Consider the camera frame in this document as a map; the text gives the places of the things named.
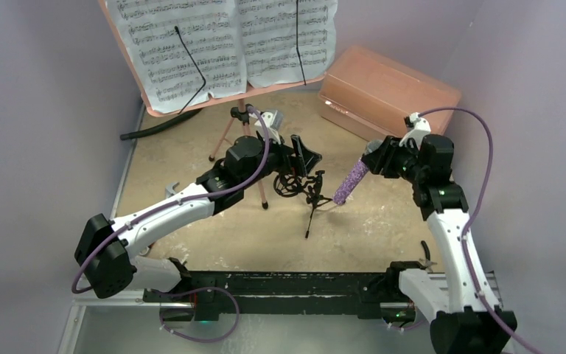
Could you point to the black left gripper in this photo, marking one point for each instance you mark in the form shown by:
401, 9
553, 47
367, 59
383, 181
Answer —
304, 160

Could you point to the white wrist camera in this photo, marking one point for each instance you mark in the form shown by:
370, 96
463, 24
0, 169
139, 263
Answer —
418, 127
271, 122

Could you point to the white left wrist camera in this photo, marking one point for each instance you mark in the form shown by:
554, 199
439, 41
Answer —
271, 122

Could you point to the aluminium frame rail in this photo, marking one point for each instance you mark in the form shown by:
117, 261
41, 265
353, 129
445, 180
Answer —
493, 283

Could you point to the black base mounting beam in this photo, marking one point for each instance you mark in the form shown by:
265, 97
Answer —
366, 295

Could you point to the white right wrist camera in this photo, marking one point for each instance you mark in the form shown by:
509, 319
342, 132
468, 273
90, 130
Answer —
418, 127

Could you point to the purple glitter microphone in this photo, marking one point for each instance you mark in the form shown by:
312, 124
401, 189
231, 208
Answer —
355, 176

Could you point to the black handled pliers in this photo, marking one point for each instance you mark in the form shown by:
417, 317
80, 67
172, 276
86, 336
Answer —
426, 262

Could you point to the black mini microphone tripod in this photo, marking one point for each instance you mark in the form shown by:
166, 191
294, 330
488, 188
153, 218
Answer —
289, 186

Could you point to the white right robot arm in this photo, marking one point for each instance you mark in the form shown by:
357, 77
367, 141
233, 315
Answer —
467, 317

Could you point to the pink folding music stand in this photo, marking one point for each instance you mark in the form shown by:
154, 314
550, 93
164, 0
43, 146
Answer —
173, 121

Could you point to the orange handled cutter tool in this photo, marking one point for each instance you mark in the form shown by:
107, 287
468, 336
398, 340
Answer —
170, 189

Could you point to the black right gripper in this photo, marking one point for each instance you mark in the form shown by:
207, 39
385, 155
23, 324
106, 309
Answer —
378, 159

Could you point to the sheet music paper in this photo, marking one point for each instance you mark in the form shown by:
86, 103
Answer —
183, 53
287, 41

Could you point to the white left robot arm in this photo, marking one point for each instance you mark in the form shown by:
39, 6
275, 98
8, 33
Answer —
108, 251

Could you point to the pink translucent storage box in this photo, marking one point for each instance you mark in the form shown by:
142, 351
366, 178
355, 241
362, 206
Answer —
369, 95

